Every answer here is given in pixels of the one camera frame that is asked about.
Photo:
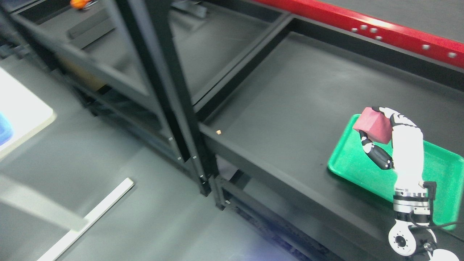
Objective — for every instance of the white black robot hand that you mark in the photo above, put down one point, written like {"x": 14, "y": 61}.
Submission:
{"x": 404, "y": 153}

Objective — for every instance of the pink foam block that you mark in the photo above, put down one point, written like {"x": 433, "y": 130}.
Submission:
{"x": 377, "y": 127}

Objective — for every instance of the green plastic tray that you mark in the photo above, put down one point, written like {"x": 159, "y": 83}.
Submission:
{"x": 446, "y": 168}

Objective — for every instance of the black metal shelf right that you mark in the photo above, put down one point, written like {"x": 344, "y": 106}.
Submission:
{"x": 280, "y": 125}

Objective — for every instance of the black metal shelf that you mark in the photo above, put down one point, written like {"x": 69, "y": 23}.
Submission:
{"x": 157, "y": 67}
{"x": 280, "y": 125}

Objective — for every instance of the black metal shelf left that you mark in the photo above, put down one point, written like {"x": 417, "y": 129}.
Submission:
{"x": 157, "y": 67}

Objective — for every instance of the blue plastic tray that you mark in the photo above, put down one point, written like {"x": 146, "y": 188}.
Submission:
{"x": 6, "y": 129}

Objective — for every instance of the red metal beam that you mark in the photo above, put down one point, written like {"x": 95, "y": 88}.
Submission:
{"x": 419, "y": 42}

